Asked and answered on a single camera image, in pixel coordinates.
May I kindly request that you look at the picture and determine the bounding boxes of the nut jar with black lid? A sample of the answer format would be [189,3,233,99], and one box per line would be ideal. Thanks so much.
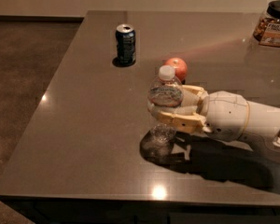
[253,0,280,48]

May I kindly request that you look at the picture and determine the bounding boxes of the blue soda can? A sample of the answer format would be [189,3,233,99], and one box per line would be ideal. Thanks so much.
[116,23,136,66]

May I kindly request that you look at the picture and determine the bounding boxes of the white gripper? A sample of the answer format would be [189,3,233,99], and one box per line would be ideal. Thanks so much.
[147,85,249,142]

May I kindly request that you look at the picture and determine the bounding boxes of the red apple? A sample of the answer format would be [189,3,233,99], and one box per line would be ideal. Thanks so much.
[164,57,188,82]

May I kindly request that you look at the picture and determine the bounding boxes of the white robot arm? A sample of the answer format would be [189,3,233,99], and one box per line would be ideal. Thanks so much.
[147,85,280,164]

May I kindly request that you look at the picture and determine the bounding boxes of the clear plastic water bottle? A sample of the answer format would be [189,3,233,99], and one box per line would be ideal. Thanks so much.
[147,65,183,145]

